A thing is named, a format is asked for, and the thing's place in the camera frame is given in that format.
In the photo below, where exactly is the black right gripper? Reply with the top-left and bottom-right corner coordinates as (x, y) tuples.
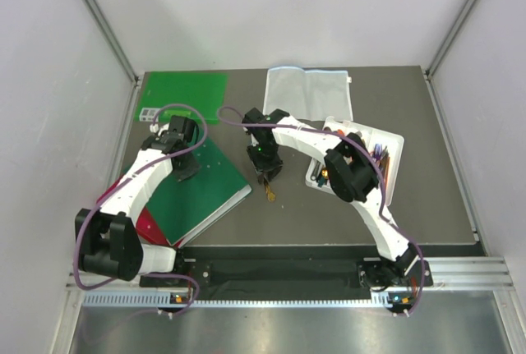
(247, 141), (284, 183)

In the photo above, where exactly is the iridescent knife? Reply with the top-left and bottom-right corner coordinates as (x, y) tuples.
(263, 178), (276, 203)

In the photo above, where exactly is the teal handled gold spoon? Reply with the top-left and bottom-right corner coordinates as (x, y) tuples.
(316, 168), (329, 188)

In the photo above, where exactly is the white cutlery tray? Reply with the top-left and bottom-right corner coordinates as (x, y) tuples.
(305, 116), (404, 206)

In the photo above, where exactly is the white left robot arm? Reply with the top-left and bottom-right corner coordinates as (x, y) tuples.
(74, 116), (205, 286)

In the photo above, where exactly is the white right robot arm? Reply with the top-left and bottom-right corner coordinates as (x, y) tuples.
(242, 108), (421, 285)

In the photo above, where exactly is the light green plastic folder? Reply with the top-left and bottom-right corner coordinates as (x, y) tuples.
(134, 71), (228, 124)

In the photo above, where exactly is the black measuring spoon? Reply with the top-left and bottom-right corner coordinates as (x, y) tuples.
(311, 161), (321, 182)

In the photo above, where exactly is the clear mesh zip pouch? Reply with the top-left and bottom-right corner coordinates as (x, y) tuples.
(263, 67), (353, 121)

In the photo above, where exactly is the magenta folder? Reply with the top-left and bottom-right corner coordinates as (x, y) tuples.
(97, 177), (169, 246)

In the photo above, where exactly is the orange chopstick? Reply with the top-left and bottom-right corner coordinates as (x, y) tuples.
(379, 152), (390, 187)

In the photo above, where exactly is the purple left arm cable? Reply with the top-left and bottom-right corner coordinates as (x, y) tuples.
(72, 103), (208, 317)

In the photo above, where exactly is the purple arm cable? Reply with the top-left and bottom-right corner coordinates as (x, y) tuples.
(216, 106), (424, 317)
(72, 103), (208, 317)

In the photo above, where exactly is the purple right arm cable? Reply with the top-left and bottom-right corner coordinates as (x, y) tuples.
(216, 106), (424, 317)

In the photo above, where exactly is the dark green ring binder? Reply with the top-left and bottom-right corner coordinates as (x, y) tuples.
(146, 138), (251, 248)

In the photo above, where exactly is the black mounting base plate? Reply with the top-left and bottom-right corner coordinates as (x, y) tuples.
(138, 258), (435, 289)

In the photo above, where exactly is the aluminium frame rail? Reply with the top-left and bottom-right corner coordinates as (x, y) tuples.
(82, 0), (139, 83)

